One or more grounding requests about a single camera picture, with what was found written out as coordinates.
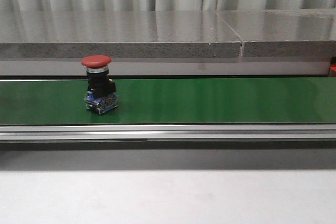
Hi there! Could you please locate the green conveyor belt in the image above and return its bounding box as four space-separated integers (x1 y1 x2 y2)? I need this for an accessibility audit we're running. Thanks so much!
1 77 335 126

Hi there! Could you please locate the aluminium conveyor side rail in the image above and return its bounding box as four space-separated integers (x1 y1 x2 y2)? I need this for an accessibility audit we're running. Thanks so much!
1 124 335 143

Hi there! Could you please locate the grey stone slab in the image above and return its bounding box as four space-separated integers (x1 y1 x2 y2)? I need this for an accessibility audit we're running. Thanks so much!
216 9 335 61
1 11 241 59

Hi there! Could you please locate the grey stone slab right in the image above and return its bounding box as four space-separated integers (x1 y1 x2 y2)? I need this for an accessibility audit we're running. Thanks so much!
216 9 335 61

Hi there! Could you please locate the red plastic tray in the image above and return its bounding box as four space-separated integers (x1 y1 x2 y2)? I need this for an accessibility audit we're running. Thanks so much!
328 63 336 77

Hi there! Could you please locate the grey stone slab left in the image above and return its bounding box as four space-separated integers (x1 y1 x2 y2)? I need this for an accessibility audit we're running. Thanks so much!
1 11 241 59

